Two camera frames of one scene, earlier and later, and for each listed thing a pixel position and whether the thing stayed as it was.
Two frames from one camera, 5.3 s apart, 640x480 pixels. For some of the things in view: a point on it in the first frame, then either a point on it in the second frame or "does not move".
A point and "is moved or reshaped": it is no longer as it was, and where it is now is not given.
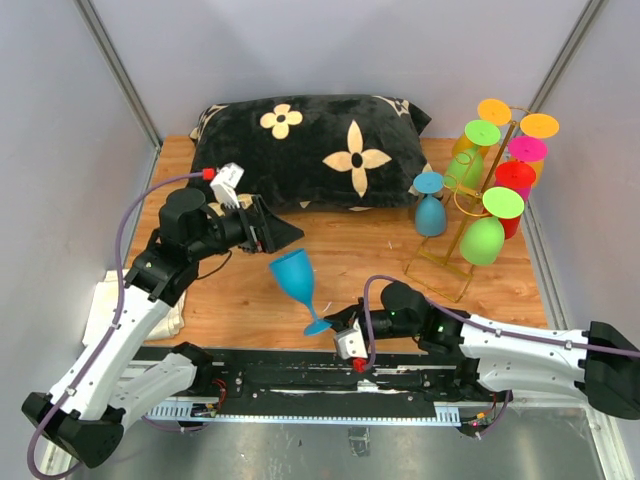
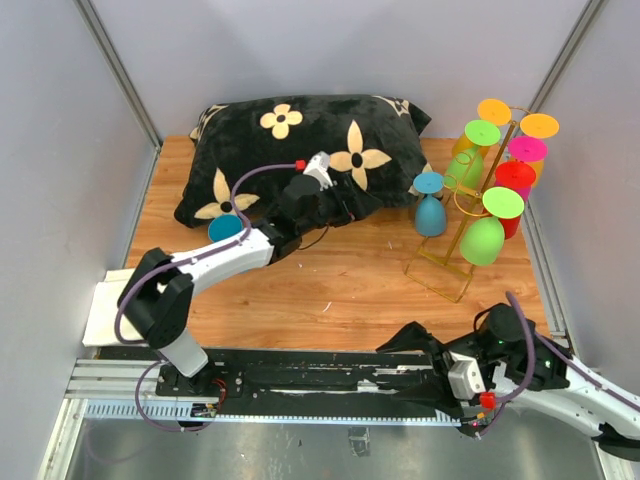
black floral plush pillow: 332,151 does not move
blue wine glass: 430,216 does not move
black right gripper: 342,318 -> 414,337
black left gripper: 267,232 -> 360,203
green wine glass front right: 482,239 does not move
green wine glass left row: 465,166 does not move
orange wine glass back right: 539,126 does not move
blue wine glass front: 295,275 is moved or reshaped
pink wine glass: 527,149 does not move
